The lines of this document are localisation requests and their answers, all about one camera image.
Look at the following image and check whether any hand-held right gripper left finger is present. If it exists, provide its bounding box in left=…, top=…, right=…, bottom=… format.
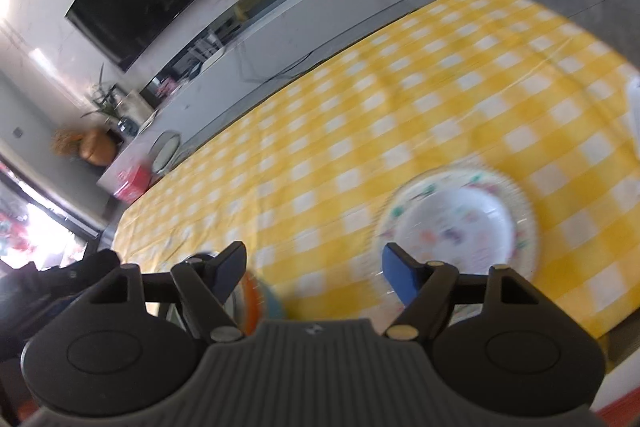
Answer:
left=87, top=241, right=248, bottom=343

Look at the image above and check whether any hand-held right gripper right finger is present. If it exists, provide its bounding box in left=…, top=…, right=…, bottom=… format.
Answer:
left=382, top=243, right=553, bottom=340

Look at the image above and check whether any orange bowl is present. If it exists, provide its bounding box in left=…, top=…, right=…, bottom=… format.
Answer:
left=235, top=269, right=286, bottom=323

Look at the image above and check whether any white fruit print plate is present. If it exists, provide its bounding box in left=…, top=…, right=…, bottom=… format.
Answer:
left=382, top=174, right=531, bottom=288

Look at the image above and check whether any small white printed dish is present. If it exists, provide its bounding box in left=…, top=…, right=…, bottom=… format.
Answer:
left=400, top=187, right=518, bottom=280

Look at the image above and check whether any clear glass printed plate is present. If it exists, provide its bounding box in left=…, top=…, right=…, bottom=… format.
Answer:
left=372, top=167, right=541, bottom=298

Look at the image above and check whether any glass sliding door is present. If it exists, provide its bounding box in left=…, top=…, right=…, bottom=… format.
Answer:
left=0, top=157, right=101, bottom=268

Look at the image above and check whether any pink plastic case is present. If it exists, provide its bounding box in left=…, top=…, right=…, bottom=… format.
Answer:
left=112, top=164, right=153, bottom=204

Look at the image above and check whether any orange brown ornament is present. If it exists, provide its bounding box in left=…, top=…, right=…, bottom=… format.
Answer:
left=50, top=127, right=118, bottom=168

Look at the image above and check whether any yellow checkered tablecloth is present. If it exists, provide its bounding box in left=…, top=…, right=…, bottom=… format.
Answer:
left=111, top=0, right=640, bottom=348

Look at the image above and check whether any small potted green plant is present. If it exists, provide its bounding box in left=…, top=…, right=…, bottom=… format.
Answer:
left=82, top=64, right=131, bottom=128

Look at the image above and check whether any white marble tv console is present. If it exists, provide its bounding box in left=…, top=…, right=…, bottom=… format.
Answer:
left=97, top=0, right=451, bottom=202

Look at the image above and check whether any red rug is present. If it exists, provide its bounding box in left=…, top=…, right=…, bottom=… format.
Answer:
left=595, top=399, right=640, bottom=427

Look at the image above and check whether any black cable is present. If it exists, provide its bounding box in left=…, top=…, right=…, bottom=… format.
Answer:
left=237, top=47, right=321, bottom=82

